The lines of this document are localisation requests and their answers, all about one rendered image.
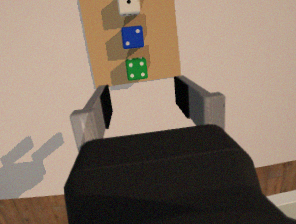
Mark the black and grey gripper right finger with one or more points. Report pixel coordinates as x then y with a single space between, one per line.
196 103

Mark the beige die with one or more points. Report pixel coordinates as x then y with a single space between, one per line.
129 7

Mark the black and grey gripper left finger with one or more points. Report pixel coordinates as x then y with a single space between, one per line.
91 122

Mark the blue die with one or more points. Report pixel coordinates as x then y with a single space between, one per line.
132 37

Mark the green die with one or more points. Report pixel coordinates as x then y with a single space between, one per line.
136 68

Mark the tan square mat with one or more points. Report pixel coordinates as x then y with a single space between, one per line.
102 25

